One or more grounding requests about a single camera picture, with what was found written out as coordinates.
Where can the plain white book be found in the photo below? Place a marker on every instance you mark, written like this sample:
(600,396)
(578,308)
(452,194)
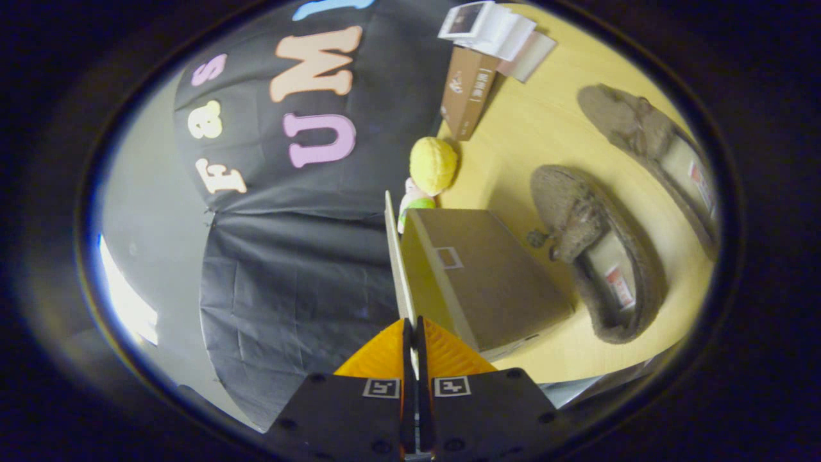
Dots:
(510,35)

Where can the beige cardboard storage box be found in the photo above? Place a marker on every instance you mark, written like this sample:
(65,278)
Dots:
(500,282)

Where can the pale pink book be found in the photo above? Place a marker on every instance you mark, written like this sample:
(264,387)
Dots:
(532,58)

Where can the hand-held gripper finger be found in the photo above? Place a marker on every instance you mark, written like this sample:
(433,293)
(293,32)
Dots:
(422,398)
(406,398)

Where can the white book with portrait cover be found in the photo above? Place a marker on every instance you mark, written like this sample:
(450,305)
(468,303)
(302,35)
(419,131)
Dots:
(465,18)

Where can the brown fuzzy shoe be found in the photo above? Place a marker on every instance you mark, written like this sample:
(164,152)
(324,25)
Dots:
(622,115)
(564,205)

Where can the yellow plush ball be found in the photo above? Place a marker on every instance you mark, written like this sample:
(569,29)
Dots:
(433,163)

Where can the pink and green plush toy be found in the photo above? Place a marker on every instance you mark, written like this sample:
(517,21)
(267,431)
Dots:
(417,204)

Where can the grey crumpled plastic sheet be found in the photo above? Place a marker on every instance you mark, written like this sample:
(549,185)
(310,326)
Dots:
(577,388)

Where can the brown book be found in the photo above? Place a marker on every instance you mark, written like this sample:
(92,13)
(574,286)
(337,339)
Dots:
(465,96)

